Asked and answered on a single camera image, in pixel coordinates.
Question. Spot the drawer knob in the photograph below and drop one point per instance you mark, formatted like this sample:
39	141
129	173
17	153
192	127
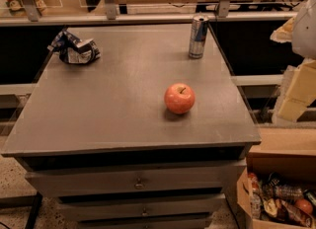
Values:
139	185
144	212

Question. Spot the red bull can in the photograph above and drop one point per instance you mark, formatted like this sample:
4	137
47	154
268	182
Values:
198	36

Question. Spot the red apple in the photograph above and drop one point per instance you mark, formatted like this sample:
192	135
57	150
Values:
179	98

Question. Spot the top drawer knob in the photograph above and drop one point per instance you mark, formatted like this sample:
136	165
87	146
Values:
139	185

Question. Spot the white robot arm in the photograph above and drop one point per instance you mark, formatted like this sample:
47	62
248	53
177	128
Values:
303	43

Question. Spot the crumpled blue chip bag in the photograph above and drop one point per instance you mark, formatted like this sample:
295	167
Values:
73	50

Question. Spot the cardboard box of snacks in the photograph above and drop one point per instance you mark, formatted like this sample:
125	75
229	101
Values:
278	191

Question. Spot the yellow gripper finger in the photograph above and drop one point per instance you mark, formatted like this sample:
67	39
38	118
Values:
283	33
301	92

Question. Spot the grey drawer cabinet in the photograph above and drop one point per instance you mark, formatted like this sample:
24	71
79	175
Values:
88	132

